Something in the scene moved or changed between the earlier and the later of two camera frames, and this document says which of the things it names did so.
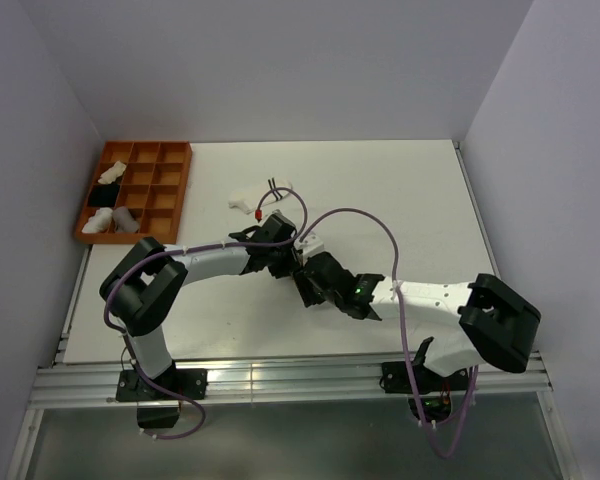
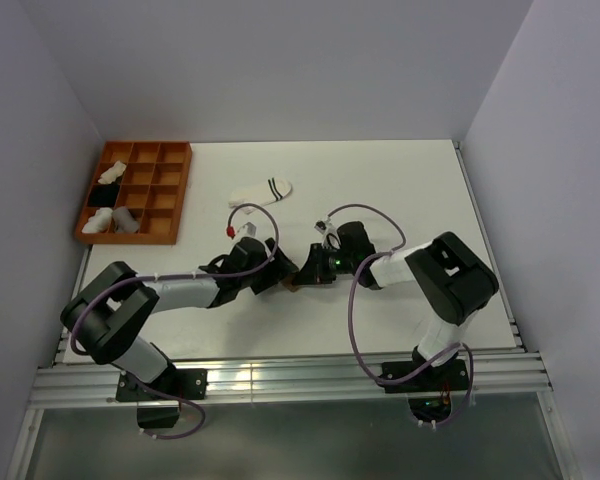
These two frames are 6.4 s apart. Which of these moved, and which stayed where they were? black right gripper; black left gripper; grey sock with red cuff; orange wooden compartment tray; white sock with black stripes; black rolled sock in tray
Moved: black left gripper; black right gripper
Stayed: orange wooden compartment tray; grey sock with red cuff; black rolled sock in tray; white sock with black stripes
